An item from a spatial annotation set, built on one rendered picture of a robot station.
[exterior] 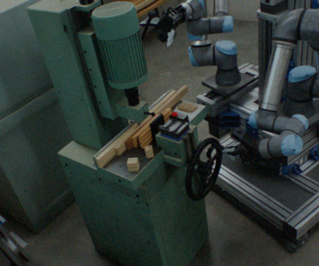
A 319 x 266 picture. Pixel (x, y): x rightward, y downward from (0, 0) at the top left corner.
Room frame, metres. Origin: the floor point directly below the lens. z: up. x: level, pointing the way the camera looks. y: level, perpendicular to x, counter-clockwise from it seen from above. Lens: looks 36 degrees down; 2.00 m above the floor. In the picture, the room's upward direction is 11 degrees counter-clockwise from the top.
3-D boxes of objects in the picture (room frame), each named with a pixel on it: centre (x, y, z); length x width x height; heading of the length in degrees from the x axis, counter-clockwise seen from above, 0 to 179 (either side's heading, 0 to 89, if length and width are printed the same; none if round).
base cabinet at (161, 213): (1.60, 0.17, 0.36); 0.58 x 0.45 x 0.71; 48
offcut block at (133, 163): (1.28, 0.13, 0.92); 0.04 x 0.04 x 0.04; 78
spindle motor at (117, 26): (1.52, 0.08, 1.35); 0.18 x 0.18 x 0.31
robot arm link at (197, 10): (1.78, -0.26, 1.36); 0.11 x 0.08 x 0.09; 138
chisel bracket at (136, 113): (1.53, 0.10, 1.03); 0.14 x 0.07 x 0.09; 48
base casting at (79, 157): (1.60, 0.17, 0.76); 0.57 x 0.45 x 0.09; 48
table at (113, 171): (1.47, -0.01, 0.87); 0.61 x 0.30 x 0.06; 138
